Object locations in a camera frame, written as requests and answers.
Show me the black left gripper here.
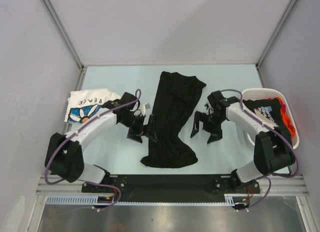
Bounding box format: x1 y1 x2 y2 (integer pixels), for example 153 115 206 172
119 113 156 143

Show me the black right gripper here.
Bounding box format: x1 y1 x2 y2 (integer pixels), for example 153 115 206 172
190 110 226 144

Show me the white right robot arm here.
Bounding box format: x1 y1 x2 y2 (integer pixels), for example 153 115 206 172
190 90 298 193

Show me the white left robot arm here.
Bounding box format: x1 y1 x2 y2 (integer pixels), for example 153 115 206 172
44 89 158 192

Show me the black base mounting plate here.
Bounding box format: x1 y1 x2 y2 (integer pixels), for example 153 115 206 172
81 173 261 203

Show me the white plastic laundry basket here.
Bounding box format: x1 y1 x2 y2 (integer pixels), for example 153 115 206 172
242 88 300 149

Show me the black printed t-shirt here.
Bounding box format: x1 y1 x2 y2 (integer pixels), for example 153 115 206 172
242 98 293 143

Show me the white folded printed t-shirt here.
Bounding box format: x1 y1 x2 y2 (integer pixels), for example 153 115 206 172
64 88 121 124

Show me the magenta t-shirt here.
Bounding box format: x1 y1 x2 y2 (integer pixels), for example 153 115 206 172
281 103 287 114

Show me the orange t-shirt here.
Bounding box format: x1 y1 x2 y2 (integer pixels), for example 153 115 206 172
276 97 296 138

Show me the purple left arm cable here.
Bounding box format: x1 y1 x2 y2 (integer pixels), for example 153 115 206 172
44 88 143 213

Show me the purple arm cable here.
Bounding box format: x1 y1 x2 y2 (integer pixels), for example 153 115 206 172
44 88 143 213
219 88 300 213

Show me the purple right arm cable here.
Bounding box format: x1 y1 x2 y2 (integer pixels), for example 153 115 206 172
219 88 300 213

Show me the white slotted cable duct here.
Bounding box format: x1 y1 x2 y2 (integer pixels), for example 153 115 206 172
46 195 114 206

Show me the aluminium frame rail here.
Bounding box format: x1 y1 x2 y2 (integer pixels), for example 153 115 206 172
35 175 309 196

